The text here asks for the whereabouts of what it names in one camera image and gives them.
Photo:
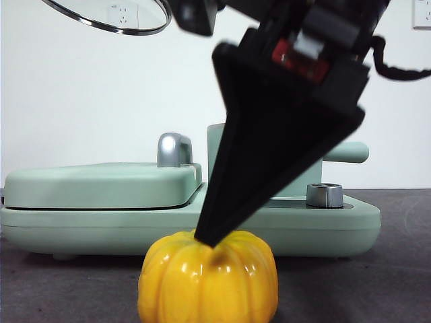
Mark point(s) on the glass pot lid green knob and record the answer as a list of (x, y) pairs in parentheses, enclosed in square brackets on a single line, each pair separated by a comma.
[(84, 10)]

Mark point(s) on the mint green breakfast maker base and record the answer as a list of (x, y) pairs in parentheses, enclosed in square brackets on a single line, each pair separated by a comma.
[(101, 232)]

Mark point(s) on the yellow toy pumpkin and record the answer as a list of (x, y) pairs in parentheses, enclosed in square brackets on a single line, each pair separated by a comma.
[(208, 286)]

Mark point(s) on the white wall socket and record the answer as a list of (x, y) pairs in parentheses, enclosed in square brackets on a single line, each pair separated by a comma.
[(123, 17), (422, 13)]

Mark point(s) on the silver control knob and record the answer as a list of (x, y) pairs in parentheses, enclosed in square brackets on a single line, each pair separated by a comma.
[(324, 196)]

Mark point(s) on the mint green griddle cover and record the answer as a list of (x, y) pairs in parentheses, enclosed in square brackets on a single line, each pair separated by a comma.
[(101, 185)]

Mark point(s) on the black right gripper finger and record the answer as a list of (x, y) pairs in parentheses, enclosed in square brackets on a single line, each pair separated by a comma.
[(303, 134), (239, 141)]

